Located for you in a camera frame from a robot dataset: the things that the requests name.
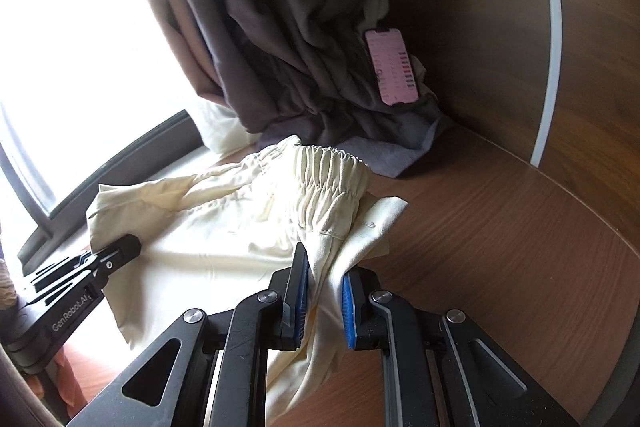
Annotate cream white pants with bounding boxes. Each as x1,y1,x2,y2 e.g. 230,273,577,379
87,136,406,421

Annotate white sheer curtain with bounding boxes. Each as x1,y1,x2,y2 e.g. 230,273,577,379
186,98,260,159

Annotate pink screen smartphone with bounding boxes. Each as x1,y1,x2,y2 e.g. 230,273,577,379
364,28,419,106

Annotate dark brown curtain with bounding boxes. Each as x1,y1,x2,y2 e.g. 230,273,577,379
148,0,445,178

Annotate white trim strip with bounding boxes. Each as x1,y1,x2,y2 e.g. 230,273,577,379
529,0,563,168

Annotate black window frame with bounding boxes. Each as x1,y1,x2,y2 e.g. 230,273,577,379
0,108,204,278

